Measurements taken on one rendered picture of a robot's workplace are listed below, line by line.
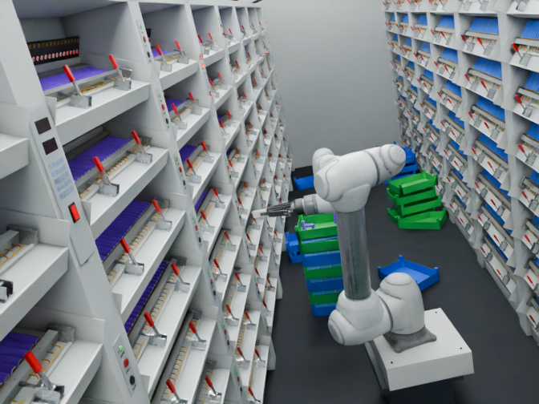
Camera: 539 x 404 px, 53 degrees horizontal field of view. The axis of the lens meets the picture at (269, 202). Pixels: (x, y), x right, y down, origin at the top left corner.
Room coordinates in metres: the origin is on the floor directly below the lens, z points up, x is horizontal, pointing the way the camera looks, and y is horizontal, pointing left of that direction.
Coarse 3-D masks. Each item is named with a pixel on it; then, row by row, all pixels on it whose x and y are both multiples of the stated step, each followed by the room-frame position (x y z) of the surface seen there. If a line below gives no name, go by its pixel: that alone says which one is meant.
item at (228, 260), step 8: (224, 224) 2.28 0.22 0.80; (232, 224) 2.27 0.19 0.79; (232, 232) 2.27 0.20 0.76; (240, 232) 2.27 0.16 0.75; (232, 240) 2.21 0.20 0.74; (240, 240) 2.22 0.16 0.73; (224, 248) 2.12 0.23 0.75; (224, 256) 2.05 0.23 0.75; (232, 256) 2.06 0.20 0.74; (224, 264) 1.98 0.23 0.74; (232, 264) 1.99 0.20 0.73; (224, 272) 1.91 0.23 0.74; (232, 272) 2.00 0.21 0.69; (224, 288) 1.79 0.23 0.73; (224, 296) 1.76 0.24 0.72
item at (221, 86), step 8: (208, 72) 2.98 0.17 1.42; (216, 80) 2.89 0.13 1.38; (224, 80) 2.96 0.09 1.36; (232, 80) 2.96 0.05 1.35; (216, 88) 2.79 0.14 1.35; (224, 88) 2.80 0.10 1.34; (232, 88) 2.95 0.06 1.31; (216, 96) 2.53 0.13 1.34; (224, 96) 2.66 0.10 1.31; (216, 104) 2.43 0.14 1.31
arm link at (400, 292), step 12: (396, 276) 1.89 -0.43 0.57; (408, 276) 1.87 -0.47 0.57; (384, 288) 1.85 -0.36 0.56; (396, 288) 1.82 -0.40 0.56; (408, 288) 1.82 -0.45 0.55; (384, 300) 1.81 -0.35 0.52; (396, 300) 1.80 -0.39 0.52; (408, 300) 1.80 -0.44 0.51; (420, 300) 1.83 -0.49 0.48; (396, 312) 1.78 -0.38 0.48; (408, 312) 1.79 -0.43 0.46; (420, 312) 1.81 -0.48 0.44; (396, 324) 1.78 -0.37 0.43; (408, 324) 1.79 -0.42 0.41; (420, 324) 1.81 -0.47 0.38
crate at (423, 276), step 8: (400, 256) 3.01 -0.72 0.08; (392, 264) 2.99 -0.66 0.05; (400, 264) 3.01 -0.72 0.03; (408, 264) 2.97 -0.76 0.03; (416, 264) 2.91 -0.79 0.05; (384, 272) 2.95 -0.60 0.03; (392, 272) 2.97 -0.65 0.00; (400, 272) 2.95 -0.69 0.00; (408, 272) 2.93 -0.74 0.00; (416, 272) 2.91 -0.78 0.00; (424, 272) 2.86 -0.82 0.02; (432, 272) 2.80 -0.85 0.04; (416, 280) 2.81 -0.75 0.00; (424, 280) 2.71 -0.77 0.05; (432, 280) 2.74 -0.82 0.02; (424, 288) 2.70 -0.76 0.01
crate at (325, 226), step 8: (304, 216) 2.86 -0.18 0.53; (312, 216) 2.84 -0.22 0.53; (320, 216) 2.83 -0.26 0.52; (328, 216) 2.82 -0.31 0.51; (320, 224) 2.81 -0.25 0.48; (328, 224) 2.78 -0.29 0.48; (336, 224) 2.76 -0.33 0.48; (296, 232) 2.67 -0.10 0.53; (304, 232) 2.66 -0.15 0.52; (312, 232) 2.65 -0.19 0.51; (320, 232) 2.64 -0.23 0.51; (328, 232) 2.63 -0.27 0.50; (336, 232) 2.62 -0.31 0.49
